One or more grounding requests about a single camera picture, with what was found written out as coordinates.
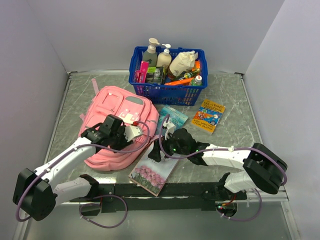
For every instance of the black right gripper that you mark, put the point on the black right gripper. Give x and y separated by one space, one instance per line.
156 153

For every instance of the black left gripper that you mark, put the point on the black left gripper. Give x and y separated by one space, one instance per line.
124 141

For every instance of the pink student backpack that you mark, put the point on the pink student backpack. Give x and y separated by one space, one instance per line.
112 100

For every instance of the floral notebook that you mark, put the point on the floral notebook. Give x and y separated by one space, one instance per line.
152 175

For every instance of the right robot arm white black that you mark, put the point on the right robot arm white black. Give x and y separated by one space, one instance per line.
257 166

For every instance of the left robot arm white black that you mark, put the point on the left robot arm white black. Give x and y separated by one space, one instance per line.
37 192

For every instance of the orange toothbrush pack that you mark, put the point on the orange toothbrush pack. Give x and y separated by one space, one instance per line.
183 82

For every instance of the teal paperback book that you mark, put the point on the teal paperback book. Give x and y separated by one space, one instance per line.
176 117

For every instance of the yellow treehouse book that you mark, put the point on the yellow treehouse book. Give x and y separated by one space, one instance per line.
208 116

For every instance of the pink box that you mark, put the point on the pink box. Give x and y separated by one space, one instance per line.
141 73

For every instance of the small green bottle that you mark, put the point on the small green bottle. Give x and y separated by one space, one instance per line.
192 73

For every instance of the black green box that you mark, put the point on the black green box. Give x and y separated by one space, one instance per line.
155 75

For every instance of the cream pump bottle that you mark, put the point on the cream pump bottle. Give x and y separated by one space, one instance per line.
164 58

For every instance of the grey pump bottle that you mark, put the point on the grey pump bottle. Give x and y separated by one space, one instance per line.
150 55

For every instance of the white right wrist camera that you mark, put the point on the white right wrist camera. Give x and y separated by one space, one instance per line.
169 128

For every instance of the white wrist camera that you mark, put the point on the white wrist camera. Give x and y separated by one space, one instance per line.
132 131
169 128

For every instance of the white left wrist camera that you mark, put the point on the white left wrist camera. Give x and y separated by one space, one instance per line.
132 131

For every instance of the black mounting base rail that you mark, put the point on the black mounting base rail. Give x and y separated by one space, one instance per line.
176 196

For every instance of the beige drawstring pouch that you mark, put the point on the beige drawstring pouch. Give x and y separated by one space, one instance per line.
183 62

